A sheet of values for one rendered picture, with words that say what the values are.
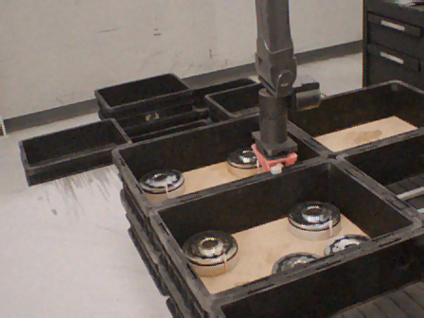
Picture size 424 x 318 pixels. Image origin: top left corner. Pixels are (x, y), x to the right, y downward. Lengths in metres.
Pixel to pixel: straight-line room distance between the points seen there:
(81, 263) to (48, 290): 0.11
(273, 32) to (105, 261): 0.65
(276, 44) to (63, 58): 3.12
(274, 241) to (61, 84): 3.18
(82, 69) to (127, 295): 3.04
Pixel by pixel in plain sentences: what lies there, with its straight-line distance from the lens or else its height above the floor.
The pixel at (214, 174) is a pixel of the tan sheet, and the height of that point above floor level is 0.83.
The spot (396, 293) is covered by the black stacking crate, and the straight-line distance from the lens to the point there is 1.05.
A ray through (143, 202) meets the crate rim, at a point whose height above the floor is 0.93.
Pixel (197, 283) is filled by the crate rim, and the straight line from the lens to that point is 0.91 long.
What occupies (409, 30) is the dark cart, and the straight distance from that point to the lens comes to 2.68.
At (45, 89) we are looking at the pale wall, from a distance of 4.18.
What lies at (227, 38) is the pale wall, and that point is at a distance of 4.48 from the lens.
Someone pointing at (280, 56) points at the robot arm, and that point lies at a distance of 1.14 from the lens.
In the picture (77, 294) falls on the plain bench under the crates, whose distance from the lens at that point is 1.32.
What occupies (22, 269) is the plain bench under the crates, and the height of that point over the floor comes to 0.70.
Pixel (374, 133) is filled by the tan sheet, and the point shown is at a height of 0.83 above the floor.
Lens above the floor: 1.49
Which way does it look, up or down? 27 degrees down
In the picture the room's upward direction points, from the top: 6 degrees counter-clockwise
